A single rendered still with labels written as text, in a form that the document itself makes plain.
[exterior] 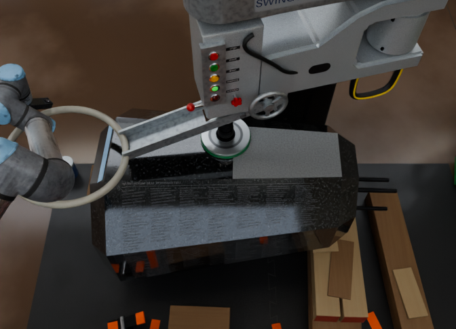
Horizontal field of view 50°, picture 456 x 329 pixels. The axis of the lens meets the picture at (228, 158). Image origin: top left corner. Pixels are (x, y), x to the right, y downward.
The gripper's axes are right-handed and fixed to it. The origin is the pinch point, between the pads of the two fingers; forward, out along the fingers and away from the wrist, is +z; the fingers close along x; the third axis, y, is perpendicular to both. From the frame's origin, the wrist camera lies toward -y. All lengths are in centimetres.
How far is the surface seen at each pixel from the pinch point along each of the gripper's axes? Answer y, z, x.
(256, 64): -54, -57, 66
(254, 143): -64, -2, 67
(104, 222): 1.4, 18.6, 45.7
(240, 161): -53, -1, 70
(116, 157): -17.6, 4.8, 30.8
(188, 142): -45, 1, 47
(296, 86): -70, -42, 75
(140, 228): -8, 19, 58
